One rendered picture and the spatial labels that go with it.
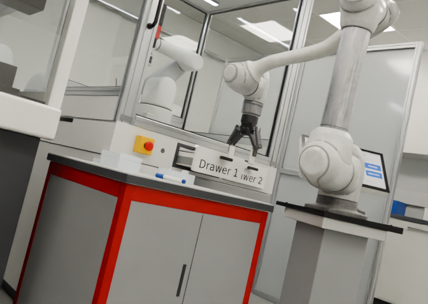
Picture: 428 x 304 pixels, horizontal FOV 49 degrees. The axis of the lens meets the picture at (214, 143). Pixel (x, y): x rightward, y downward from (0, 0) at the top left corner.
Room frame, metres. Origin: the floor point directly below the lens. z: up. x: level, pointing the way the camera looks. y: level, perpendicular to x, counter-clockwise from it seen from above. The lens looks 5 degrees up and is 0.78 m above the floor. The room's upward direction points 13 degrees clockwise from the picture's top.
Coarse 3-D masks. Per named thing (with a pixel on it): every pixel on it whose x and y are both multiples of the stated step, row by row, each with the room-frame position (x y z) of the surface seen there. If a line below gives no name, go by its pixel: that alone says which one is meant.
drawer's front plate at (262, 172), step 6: (246, 168) 2.40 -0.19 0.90; (258, 168) 2.46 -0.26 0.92; (264, 168) 2.49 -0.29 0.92; (246, 174) 2.41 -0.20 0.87; (252, 174) 2.43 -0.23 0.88; (258, 174) 2.46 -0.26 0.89; (264, 174) 2.49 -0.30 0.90; (240, 180) 2.39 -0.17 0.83; (246, 180) 2.41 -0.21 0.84; (252, 180) 2.44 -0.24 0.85; (258, 180) 2.47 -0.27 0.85; (264, 180) 2.50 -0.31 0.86; (258, 186) 2.47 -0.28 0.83
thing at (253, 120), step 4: (244, 116) 2.03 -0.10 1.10; (248, 116) 2.02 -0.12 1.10; (252, 116) 2.02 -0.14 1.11; (244, 120) 2.03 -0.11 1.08; (248, 120) 2.02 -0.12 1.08; (252, 120) 2.02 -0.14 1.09; (256, 120) 2.03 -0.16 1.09; (244, 124) 2.06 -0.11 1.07; (248, 124) 2.04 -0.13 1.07; (252, 124) 2.03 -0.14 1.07; (256, 124) 2.04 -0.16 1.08; (240, 128) 2.08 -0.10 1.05; (248, 128) 2.03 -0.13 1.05; (252, 128) 2.02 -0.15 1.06; (244, 132) 2.05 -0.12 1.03; (252, 132) 2.04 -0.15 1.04
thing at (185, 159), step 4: (180, 152) 2.13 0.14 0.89; (184, 152) 2.11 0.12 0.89; (188, 152) 2.09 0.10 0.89; (180, 156) 2.12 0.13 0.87; (184, 156) 2.10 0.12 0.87; (188, 156) 2.08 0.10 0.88; (192, 156) 2.06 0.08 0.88; (176, 160) 2.14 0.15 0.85; (180, 160) 2.12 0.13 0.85; (184, 160) 2.09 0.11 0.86; (188, 160) 2.07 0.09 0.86; (192, 160) 2.05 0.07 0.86; (176, 164) 2.26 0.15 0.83; (180, 164) 2.11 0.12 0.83; (184, 164) 2.09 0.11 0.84; (188, 164) 2.07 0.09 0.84
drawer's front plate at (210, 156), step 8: (200, 152) 2.02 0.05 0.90; (208, 152) 2.05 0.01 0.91; (216, 152) 2.08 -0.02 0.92; (200, 160) 2.03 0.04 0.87; (208, 160) 2.06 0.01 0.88; (216, 160) 2.08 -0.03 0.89; (224, 160) 2.12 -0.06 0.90; (240, 160) 2.18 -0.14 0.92; (192, 168) 2.01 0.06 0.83; (200, 168) 2.03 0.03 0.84; (208, 168) 2.06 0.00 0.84; (224, 168) 2.12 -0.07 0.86; (232, 168) 2.15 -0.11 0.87; (240, 168) 2.19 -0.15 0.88; (216, 176) 2.10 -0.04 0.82; (224, 176) 2.13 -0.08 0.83; (232, 176) 2.16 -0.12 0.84; (240, 176) 2.19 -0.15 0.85
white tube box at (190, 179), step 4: (160, 168) 1.85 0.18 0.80; (160, 172) 1.84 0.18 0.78; (164, 172) 1.83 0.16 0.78; (168, 172) 1.82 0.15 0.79; (172, 172) 1.81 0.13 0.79; (176, 172) 1.80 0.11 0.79; (180, 172) 1.79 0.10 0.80; (172, 176) 1.81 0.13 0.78; (176, 176) 1.80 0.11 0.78; (180, 176) 1.79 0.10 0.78; (184, 176) 1.80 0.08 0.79; (188, 176) 1.82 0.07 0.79; (192, 176) 1.84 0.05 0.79; (188, 180) 1.82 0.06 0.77; (192, 180) 1.85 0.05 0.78; (192, 184) 1.85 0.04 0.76
